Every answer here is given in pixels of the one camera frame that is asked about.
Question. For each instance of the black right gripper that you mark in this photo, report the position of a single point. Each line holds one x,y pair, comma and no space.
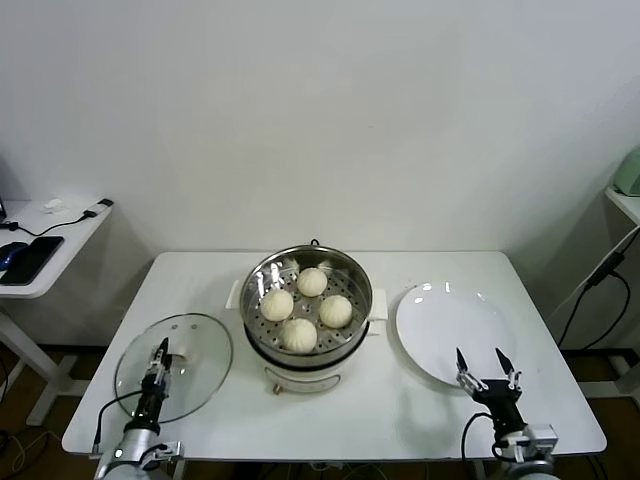
500,400

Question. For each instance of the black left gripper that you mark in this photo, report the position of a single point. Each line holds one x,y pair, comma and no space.
155,395

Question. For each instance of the round glass pot lid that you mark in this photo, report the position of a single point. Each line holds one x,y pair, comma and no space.
200,350

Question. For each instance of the white steamed baozi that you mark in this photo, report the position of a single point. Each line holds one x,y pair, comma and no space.
335,311
277,305
300,335
312,281

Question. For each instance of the perforated steel steamer basket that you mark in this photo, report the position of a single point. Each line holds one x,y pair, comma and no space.
350,285

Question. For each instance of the round white plate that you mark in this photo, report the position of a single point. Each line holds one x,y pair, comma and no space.
435,330

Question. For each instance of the cream electric cooking pot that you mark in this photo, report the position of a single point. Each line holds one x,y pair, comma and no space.
300,377

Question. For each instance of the white side desk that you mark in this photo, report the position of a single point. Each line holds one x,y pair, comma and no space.
75,235

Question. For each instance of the black smartphone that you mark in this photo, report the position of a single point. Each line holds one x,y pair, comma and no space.
32,260

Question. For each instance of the blue computer mouse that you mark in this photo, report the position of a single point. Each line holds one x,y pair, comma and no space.
12,252

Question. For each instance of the small white plastic object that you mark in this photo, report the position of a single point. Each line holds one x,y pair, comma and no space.
56,205

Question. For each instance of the pale green appliance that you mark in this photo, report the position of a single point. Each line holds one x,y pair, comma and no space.
629,175

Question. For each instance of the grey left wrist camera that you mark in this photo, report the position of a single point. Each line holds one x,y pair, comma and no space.
167,450

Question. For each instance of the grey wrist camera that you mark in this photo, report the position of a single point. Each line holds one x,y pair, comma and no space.
167,450
537,437

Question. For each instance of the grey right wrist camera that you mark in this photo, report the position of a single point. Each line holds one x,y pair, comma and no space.
537,437

